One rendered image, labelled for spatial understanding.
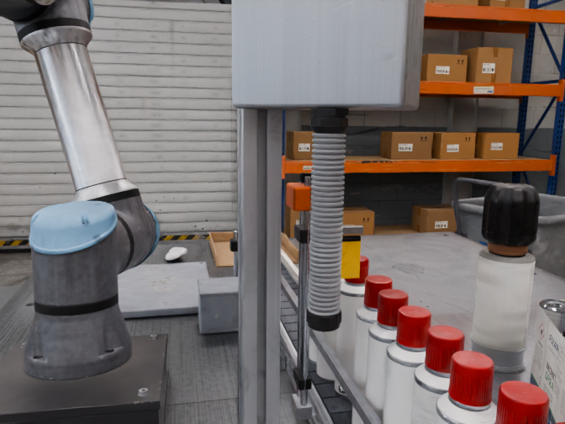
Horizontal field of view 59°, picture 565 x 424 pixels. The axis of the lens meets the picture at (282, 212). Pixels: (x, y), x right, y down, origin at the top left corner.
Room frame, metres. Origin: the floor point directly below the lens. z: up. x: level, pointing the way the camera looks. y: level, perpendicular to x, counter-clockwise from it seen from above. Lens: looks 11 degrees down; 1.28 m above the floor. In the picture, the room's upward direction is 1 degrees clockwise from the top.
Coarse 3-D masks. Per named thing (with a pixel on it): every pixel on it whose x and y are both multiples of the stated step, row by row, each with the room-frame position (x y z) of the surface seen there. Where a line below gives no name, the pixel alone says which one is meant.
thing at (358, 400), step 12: (288, 288) 0.89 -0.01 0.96; (288, 300) 0.85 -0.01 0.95; (312, 336) 0.70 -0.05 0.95; (324, 348) 0.64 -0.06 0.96; (336, 360) 0.61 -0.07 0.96; (336, 372) 0.58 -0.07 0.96; (348, 384) 0.55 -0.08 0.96; (348, 396) 0.54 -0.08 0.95; (360, 396) 0.52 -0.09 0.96; (360, 408) 0.50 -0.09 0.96; (372, 420) 0.48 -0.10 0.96
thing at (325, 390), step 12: (288, 276) 1.21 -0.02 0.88; (288, 312) 0.97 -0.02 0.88; (288, 324) 0.91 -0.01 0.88; (288, 336) 0.89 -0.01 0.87; (312, 372) 0.72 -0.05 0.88; (324, 384) 0.69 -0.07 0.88; (324, 396) 0.66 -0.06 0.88; (336, 396) 0.66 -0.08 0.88; (336, 408) 0.63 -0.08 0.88; (348, 408) 0.63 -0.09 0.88; (336, 420) 0.60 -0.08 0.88; (348, 420) 0.60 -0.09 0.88
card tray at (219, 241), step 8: (216, 232) 1.73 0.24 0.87; (224, 232) 1.74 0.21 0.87; (232, 232) 1.75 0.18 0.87; (216, 240) 1.73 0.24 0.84; (224, 240) 1.74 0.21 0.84; (288, 240) 1.63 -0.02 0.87; (216, 248) 1.64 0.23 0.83; (224, 248) 1.65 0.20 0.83; (288, 248) 1.62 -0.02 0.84; (296, 248) 1.52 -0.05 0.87; (216, 256) 1.44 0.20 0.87; (224, 256) 1.55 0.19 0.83; (232, 256) 1.55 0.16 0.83; (288, 256) 1.56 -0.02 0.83; (296, 256) 1.52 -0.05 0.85; (216, 264) 1.44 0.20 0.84; (224, 264) 1.46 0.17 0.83; (232, 264) 1.46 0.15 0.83
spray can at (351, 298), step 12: (360, 264) 0.65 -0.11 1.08; (360, 276) 0.65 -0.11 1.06; (348, 288) 0.65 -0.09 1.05; (360, 288) 0.65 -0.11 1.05; (348, 300) 0.65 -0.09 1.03; (360, 300) 0.64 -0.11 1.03; (348, 312) 0.65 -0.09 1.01; (348, 324) 0.65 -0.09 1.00; (336, 336) 0.67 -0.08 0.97; (348, 336) 0.65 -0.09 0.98; (336, 348) 0.66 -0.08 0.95; (348, 348) 0.65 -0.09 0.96; (348, 360) 0.65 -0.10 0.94; (348, 372) 0.65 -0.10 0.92; (336, 384) 0.66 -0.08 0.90
